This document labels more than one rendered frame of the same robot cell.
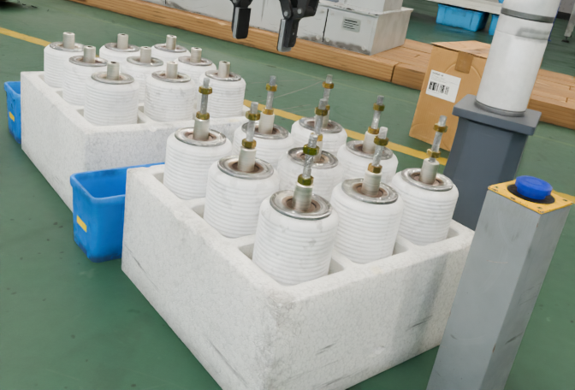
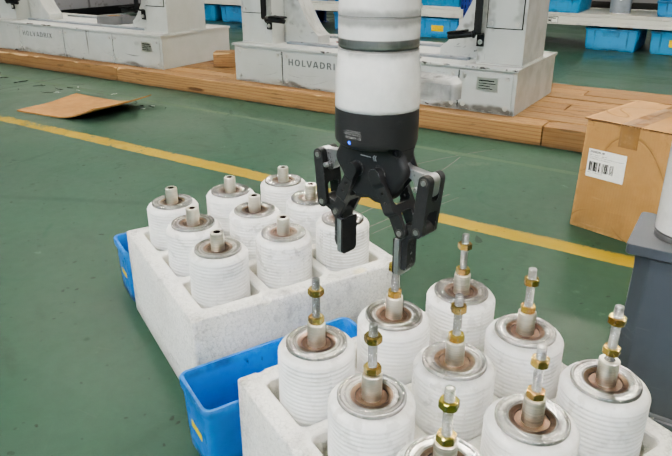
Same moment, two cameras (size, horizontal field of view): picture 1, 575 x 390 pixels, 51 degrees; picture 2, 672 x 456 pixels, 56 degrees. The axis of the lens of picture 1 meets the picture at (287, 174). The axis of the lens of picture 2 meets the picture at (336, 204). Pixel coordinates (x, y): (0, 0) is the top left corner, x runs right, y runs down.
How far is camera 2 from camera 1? 0.23 m
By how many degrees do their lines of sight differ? 9
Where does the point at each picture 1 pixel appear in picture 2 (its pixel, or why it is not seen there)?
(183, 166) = (299, 385)
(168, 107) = (283, 269)
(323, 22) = not seen: hidden behind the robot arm
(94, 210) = (207, 423)
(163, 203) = (279, 436)
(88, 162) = (199, 351)
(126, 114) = (236, 288)
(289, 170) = (427, 385)
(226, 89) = not seen: hidden behind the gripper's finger
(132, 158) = (247, 337)
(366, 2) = (502, 57)
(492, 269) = not seen: outside the picture
